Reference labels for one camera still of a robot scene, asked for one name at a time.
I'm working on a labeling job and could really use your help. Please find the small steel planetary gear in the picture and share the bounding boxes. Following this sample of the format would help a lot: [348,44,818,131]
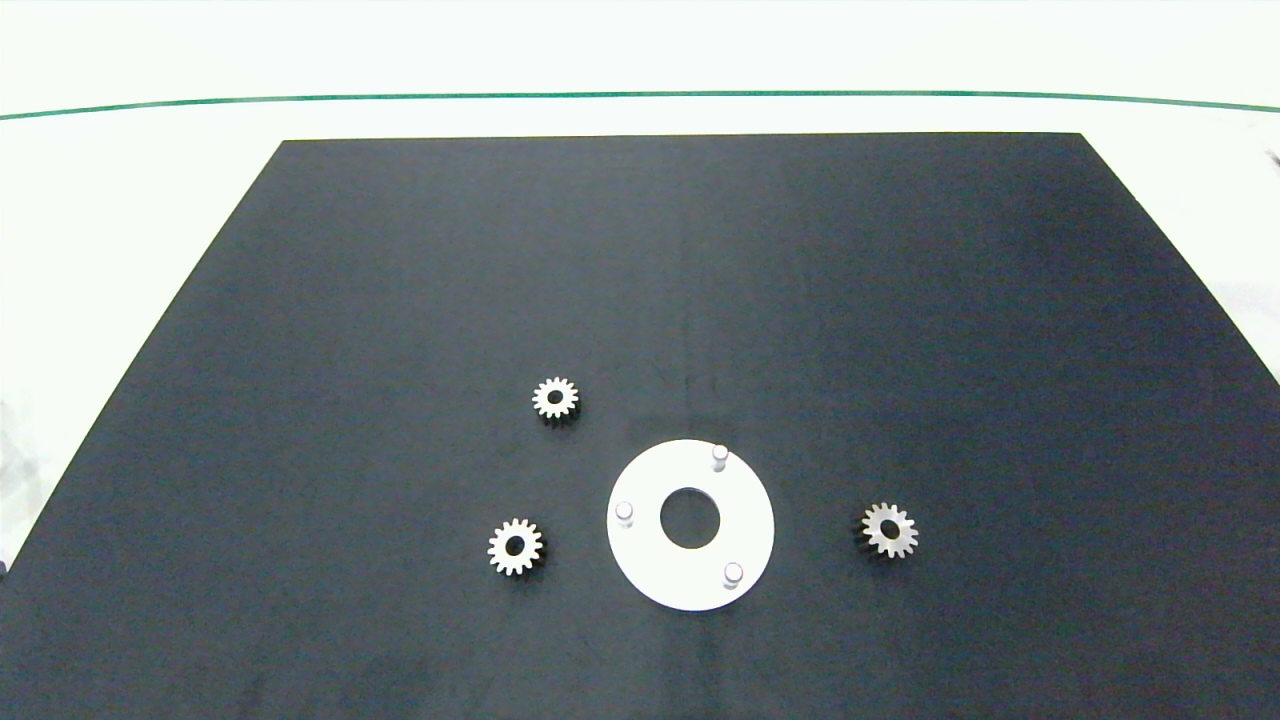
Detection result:
[532,377,580,423]
[487,518,546,578]
[861,502,919,559]

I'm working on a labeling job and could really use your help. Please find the round white pinned plate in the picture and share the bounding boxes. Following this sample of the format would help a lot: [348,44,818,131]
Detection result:
[606,439,776,612]

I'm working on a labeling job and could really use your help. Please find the dark rectangular mat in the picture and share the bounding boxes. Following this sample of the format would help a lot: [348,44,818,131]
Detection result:
[0,133,1280,720]

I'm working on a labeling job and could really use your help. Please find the thin green tape line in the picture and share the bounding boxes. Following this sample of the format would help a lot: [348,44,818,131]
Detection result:
[0,90,1280,122]

